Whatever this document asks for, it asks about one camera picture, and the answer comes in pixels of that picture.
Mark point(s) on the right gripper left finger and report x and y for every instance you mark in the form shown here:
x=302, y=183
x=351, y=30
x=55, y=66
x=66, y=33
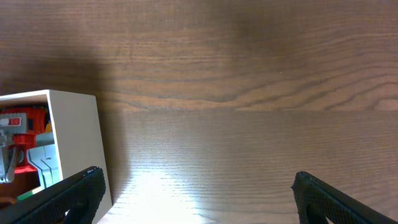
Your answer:
x=72, y=200

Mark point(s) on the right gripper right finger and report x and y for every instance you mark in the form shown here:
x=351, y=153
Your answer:
x=319, y=202

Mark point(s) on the yellow grey toy truck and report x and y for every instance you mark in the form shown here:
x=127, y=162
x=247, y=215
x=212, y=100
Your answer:
x=43, y=157

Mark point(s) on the multicolour puzzle cube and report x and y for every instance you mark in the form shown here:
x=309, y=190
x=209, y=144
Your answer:
x=29, y=193

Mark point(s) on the red toy fire truck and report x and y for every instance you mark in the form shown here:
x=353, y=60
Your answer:
x=19, y=129

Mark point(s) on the white cardboard box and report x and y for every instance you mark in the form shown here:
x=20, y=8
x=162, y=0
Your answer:
x=76, y=128

